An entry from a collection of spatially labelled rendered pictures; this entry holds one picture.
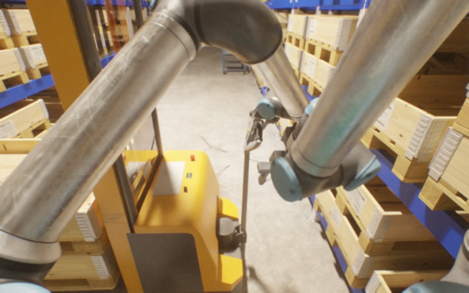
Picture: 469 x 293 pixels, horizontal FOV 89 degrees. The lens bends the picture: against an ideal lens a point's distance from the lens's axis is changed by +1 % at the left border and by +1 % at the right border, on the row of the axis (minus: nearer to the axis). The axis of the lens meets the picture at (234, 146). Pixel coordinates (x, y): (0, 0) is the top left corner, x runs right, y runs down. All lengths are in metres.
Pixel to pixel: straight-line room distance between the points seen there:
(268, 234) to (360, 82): 2.27
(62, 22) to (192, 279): 1.49
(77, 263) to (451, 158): 1.92
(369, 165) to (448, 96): 1.90
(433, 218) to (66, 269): 1.95
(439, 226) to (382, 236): 0.38
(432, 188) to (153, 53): 1.18
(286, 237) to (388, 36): 2.32
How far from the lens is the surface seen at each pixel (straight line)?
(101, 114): 0.44
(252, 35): 0.50
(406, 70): 0.33
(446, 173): 1.25
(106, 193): 1.40
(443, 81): 2.34
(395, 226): 1.67
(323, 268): 2.41
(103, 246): 1.68
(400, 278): 1.84
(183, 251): 1.54
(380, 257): 1.83
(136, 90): 0.46
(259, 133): 1.29
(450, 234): 1.36
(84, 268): 1.83
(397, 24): 0.31
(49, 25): 1.15
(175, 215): 1.43
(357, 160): 0.55
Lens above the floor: 1.89
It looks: 30 degrees down
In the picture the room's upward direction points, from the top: 1 degrees clockwise
